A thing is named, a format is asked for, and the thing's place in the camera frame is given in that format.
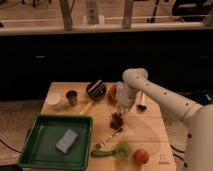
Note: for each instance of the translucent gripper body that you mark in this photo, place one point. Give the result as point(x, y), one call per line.
point(126, 97)

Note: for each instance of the dark red grape bunch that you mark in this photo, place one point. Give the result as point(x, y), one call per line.
point(116, 121)

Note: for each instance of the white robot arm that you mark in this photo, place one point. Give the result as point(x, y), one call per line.
point(198, 118)

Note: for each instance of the orange plate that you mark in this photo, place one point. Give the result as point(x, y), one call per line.
point(112, 93)

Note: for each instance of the striped black white object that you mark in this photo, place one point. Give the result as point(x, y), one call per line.
point(96, 88)

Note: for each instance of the dark brown bowl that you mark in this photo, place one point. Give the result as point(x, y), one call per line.
point(99, 95)

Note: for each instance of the silver fork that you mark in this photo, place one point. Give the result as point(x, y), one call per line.
point(103, 142)

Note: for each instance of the green measuring scoop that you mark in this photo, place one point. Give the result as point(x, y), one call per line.
point(122, 151)

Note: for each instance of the dark metal cup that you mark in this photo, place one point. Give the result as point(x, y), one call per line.
point(72, 97)

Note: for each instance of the orange tomato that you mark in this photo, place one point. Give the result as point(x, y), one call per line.
point(140, 156)

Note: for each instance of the white small bowl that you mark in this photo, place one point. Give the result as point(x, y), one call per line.
point(54, 100)

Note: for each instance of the blue-grey sponge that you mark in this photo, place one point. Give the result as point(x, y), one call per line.
point(66, 141)

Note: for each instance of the green plastic tray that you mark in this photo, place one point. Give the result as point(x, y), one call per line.
point(40, 150)

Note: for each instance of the black ladle white handle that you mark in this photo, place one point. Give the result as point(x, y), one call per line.
point(141, 106)

